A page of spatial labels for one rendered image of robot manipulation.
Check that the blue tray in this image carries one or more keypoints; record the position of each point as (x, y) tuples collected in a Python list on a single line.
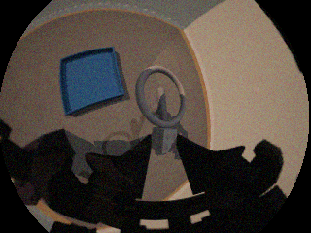
[(88, 78)]

